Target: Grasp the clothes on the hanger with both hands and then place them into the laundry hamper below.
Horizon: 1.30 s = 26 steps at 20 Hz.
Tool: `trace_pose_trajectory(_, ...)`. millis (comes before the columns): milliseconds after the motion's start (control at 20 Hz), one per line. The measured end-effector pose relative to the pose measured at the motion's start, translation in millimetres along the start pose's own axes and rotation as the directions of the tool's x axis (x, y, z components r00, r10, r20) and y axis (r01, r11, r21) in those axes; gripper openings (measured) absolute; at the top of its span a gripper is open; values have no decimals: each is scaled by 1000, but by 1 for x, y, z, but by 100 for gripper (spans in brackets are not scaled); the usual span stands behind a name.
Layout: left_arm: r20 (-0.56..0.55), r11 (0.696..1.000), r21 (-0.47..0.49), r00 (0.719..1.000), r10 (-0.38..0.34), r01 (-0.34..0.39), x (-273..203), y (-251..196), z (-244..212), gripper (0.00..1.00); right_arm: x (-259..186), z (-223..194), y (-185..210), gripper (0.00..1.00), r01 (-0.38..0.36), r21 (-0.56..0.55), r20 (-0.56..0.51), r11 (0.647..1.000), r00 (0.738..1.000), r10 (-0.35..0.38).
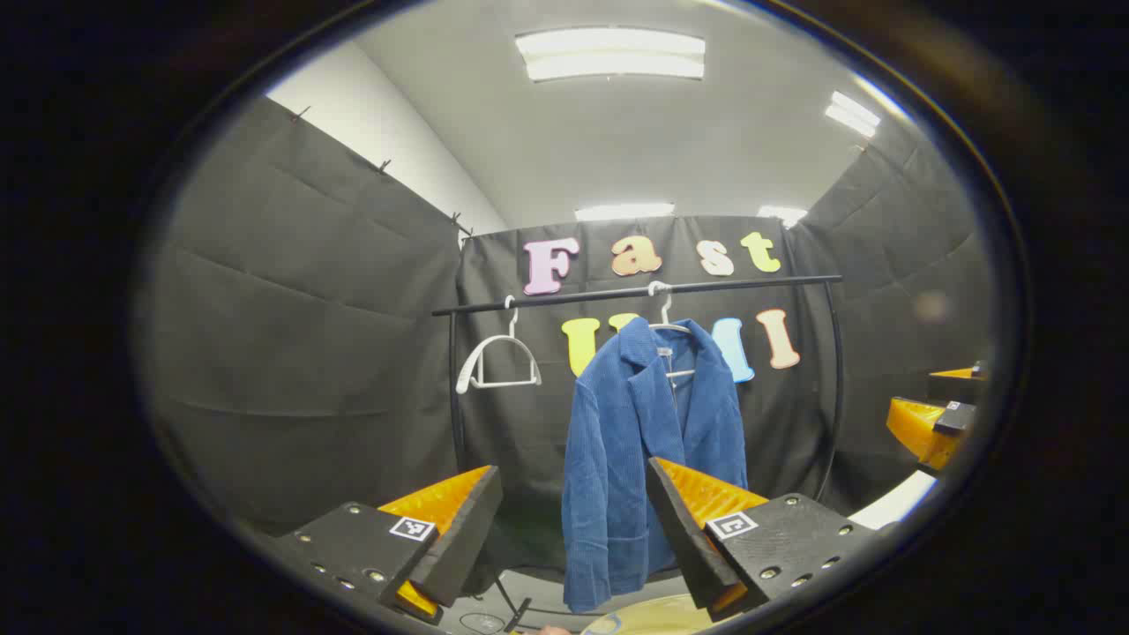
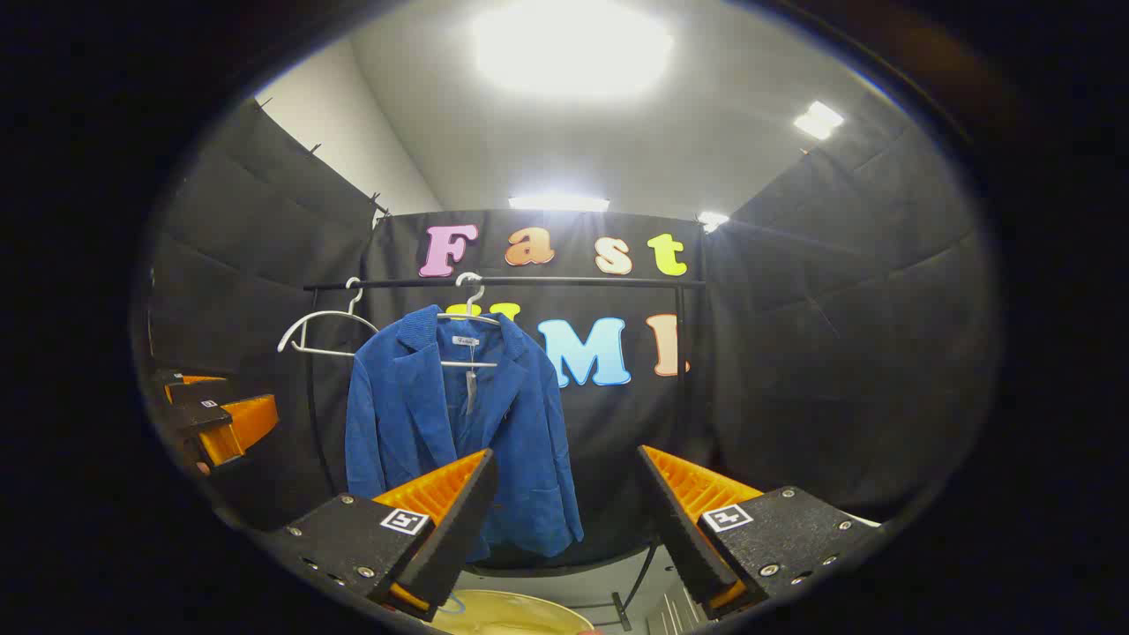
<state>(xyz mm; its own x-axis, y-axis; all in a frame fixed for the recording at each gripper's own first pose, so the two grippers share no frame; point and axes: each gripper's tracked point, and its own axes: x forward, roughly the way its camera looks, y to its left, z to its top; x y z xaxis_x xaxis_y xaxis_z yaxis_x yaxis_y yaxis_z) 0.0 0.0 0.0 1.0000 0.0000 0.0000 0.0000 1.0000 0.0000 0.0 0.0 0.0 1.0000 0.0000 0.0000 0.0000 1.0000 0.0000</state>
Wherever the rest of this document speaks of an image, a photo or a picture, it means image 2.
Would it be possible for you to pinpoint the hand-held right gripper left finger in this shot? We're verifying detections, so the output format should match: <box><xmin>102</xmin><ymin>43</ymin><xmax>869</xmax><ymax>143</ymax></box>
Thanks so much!
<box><xmin>263</xmin><ymin>448</ymin><xmax>500</xmax><ymax>623</ymax></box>

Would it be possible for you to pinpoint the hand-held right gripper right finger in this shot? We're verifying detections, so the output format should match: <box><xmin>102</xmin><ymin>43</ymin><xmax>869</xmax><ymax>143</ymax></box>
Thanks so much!
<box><xmin>635</xmin><ymin>444</ymin><xmax>885</xmax><ymax>621</ymax></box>

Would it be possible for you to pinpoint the beige laundry hamper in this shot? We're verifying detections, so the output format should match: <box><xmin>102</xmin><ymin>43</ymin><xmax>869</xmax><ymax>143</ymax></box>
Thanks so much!
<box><xmin>430</xmin><ymin>588</ymin><xmax>601</xmax><ymax>635</ymax></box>

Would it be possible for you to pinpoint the blue corduroy jacket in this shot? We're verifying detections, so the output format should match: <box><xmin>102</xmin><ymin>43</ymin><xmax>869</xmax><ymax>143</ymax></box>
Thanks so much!
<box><xmin>344</xmin><ymin>304</ymin><xmax>585</xmax><ymax>564</ymax></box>

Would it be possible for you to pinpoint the white clothes hanger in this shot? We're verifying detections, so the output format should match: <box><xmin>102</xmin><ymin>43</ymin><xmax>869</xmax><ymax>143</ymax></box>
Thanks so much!
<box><xmin>277</xmin><ymin>277</ymin><xmax>381</xmax><ymax>359</ymax></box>
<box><xmin>437</xmin><ymin>272</ymin><xmax>504</xmax><ymax>370</ymax></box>

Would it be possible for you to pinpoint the black clothes rack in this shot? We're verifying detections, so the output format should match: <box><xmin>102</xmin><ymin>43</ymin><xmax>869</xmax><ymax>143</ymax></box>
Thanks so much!
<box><xmin>303</xmin><ymin>276</ymin><xmax>708</xmax><ymax>499</ymax></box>

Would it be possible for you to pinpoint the light grey cabinet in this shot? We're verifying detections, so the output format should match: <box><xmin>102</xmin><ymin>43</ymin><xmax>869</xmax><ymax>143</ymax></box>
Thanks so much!
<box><xmin>647</xmin><ymin>578</ymin><xmax>707</xmax><ymax>635</ymax></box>

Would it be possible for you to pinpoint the black backdrop cloth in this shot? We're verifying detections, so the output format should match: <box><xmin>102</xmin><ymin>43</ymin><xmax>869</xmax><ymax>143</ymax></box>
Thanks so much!
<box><xmin>141</xmin><ymin>97</ymin><xmax>1002</xmax><ymax>565</ymax></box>

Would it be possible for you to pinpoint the large ceiling light panel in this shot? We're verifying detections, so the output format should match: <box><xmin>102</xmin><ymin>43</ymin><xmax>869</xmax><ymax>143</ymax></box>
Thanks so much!
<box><xmin>472</xmin><ymin>0</ymin><xmax>676</xmax><ymax>98</ymax></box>

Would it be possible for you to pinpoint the black cable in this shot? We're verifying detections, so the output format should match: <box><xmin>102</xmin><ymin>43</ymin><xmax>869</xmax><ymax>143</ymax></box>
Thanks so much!
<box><xmin>611</xmin><ymin>540</ymin><xmax>661</xmax><ymax>631</ymax></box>

